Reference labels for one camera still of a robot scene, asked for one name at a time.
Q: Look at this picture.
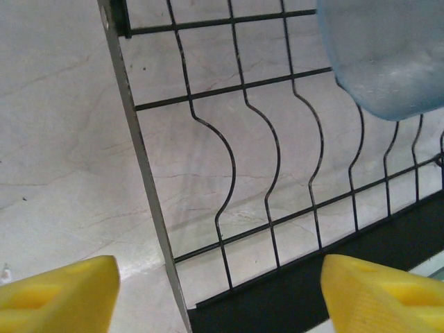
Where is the black wire dish rack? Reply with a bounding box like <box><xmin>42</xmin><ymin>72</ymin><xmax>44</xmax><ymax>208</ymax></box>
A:
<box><xmin>96</xmin><ymin>0</ymin><xmax>444</xmax><ymax>333</ymax></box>

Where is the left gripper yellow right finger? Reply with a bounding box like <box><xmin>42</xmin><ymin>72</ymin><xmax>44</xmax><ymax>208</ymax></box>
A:
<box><xmin>321</xmin><ymin>253</ymin><xmax>444</xmax><ymax>333</ymax></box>

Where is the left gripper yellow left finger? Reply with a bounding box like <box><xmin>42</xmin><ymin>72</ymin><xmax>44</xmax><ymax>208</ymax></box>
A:
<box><xmin>0</xmin><ymin>255</ymin><xmax>121</xmax><ymax>333</ymax></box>

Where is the translucent blue cup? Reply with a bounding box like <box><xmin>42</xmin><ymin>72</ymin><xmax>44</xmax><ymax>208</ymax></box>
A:
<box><xmin>316</xmin><ymin>0</ymin><xmax>444</xmax><ymax>121</ymax></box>

